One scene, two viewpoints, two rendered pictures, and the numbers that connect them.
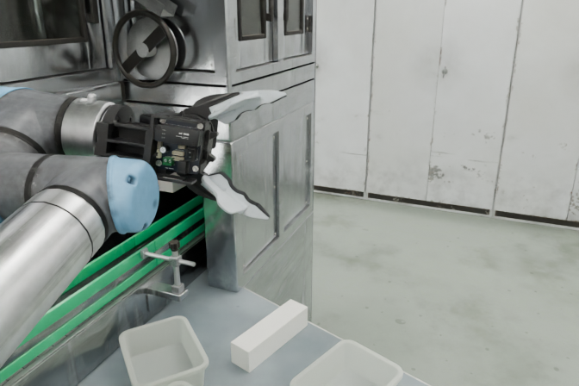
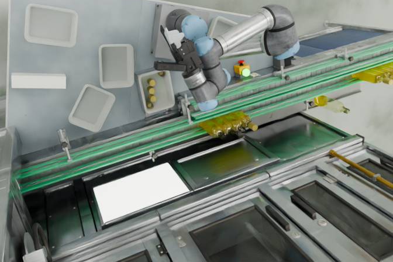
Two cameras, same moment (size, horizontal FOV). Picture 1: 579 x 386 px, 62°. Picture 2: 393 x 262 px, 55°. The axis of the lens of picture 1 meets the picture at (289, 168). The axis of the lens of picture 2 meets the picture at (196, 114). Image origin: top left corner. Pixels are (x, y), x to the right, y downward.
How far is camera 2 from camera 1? 143 cm
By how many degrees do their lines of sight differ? 82
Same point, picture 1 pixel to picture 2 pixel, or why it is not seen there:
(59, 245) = (227, 33)
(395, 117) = not seen: outside the picture
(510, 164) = not seen: outside the picture
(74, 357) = (120, 131)
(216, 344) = (59, 100)
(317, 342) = (21, 59)
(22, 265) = (235, 31)
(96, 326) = (108, 137)
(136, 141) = (195, 57)
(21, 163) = (219, 69)
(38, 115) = (209, 86)
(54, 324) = (129, 140)
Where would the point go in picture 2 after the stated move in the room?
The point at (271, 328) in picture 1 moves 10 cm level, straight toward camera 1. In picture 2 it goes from (42, 79) to (59, 66)
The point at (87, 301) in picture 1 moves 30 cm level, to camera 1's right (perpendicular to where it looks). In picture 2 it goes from (110, 145) to (73, 101)
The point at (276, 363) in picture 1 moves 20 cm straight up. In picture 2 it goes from (50, 67) to (52, 76)
